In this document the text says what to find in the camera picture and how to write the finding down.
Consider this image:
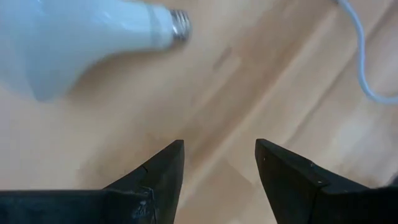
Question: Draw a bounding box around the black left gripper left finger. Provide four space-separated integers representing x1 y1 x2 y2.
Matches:
0 139 185 224

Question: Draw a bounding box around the white lamp power cord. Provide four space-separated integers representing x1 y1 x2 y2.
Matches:
334 0 398 105

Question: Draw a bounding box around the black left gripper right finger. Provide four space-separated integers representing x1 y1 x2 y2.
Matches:
254 138 398 224

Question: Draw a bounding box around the white frosted lightbulb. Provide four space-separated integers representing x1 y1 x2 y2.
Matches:
0 0 192 103

